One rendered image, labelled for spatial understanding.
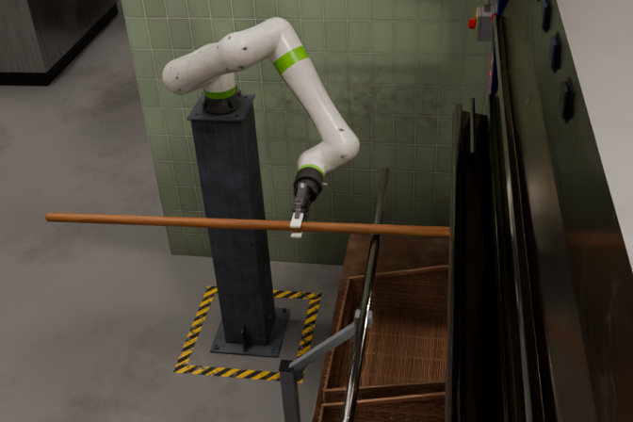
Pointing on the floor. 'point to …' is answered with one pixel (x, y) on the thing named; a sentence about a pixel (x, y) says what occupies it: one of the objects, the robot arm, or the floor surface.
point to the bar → (363, 319)
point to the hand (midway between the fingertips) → (297, 225)
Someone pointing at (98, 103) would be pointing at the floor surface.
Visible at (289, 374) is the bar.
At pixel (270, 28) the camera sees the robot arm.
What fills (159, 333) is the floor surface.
